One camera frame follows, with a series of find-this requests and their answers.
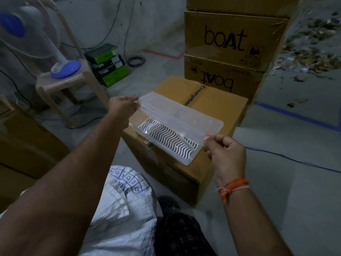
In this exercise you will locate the brown taped cardboard box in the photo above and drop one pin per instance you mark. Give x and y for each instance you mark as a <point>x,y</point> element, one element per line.
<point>170,170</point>

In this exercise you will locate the white woven sack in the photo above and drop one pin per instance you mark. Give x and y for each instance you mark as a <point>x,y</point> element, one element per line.
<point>125,210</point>

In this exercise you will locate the person's black shoe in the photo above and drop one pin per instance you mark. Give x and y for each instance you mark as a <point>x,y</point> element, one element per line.
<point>168,206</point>

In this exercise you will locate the dark brown cardboard box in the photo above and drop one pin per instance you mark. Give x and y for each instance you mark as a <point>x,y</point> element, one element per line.
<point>24,146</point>

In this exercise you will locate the orange thread wristband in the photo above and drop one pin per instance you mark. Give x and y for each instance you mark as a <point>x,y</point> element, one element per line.
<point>234,186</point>

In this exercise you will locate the pile of dry debris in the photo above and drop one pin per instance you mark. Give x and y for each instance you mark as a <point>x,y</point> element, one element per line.
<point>311,45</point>

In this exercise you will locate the person's checked trouser leg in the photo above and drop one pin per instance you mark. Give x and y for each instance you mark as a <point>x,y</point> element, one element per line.
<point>183,234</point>

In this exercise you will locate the person's right hand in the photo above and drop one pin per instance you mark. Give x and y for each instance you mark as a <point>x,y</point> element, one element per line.
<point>229,159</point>

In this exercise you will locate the beige plastic stool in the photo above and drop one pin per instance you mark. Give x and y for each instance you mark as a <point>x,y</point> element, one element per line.
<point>66,83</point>

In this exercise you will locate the white wavy-slot grille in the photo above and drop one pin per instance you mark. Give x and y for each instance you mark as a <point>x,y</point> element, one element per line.
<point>167,138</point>

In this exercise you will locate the large printed cardboard box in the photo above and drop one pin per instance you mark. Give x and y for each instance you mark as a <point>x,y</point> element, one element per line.
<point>231,39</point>
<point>221,77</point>

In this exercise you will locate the person's right thumb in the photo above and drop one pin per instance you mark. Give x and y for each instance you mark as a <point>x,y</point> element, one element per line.
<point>214,138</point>

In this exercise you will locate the person's left forearm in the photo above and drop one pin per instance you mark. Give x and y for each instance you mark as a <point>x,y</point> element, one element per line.
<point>66,189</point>

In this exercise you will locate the person's left thumb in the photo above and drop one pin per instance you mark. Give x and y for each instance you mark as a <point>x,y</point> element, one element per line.
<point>129,98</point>

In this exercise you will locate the green and black box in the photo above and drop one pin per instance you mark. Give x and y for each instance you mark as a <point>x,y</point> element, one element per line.
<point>102,51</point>
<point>116,79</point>
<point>113,71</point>
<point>109,62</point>

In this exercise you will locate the person's right forearm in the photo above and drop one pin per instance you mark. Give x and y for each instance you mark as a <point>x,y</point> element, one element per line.
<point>253,223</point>

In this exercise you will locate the clear plastic tray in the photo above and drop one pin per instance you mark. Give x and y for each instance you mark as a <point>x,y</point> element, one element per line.
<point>181,117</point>

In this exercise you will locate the person's left hand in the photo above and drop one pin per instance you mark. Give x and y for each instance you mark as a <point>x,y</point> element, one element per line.
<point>120,109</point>

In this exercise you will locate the white and blue table fan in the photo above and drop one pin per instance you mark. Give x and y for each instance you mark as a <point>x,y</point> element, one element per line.
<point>29,34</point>

